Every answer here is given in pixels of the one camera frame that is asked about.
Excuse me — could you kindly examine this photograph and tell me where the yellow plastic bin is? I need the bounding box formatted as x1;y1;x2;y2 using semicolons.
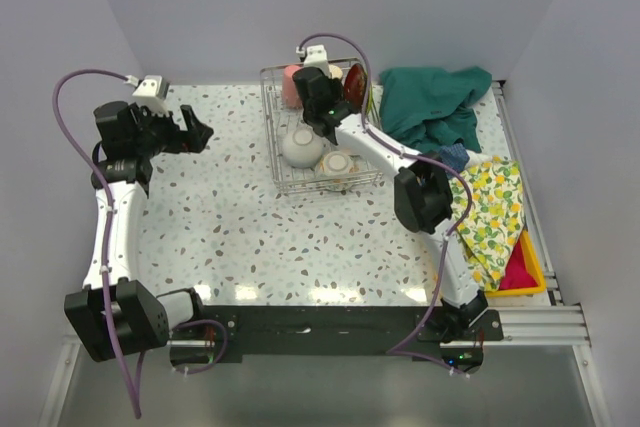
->
486;229;546;298

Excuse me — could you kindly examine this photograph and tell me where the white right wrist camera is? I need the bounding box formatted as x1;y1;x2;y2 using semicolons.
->
296;44;331;77

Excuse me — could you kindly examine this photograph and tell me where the lime green plate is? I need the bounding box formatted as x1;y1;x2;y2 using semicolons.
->
365;78;375;116

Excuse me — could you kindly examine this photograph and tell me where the blue checked cloth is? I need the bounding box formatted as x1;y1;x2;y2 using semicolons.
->
438;143;471;173

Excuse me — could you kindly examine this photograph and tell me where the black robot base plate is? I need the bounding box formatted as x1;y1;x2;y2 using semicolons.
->
169;306;504;373

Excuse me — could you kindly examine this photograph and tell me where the white floral bowl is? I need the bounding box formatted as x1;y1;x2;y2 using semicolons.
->
314;150;358;192

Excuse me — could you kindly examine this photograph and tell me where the teal green cloth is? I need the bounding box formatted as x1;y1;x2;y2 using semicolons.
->
379;67;492;153

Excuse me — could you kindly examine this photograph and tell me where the pink plastic cup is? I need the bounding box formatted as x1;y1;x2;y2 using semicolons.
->
281;65;302;109

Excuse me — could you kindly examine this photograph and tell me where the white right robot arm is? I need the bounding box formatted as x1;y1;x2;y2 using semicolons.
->
293;67;488;340

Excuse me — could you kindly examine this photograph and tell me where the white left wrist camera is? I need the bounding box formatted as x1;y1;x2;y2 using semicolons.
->
125;75;170;117

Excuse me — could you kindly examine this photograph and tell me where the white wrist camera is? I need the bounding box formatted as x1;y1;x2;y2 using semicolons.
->
125;75;170;117
296;44;331;77

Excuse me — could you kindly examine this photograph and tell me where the steel cup beige sleeve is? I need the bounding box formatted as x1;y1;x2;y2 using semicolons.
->
329;64;343;80

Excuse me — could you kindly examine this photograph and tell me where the lemon print cloth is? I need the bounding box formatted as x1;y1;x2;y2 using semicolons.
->
449;157;525;292

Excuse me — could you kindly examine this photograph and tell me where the magenta cloth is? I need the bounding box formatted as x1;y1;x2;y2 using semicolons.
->
499;240;538;291

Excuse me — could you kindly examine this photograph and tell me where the red floral plate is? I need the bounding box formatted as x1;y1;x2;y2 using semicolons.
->
343;63;367;107

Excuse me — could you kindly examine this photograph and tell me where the metal wire dish rack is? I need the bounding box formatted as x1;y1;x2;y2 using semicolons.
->
259;56;384;197

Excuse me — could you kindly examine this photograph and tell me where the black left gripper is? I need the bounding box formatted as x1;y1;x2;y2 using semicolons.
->
131;102;212;159

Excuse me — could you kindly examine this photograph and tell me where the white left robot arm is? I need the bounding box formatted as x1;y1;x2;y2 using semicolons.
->
64;101;213;362

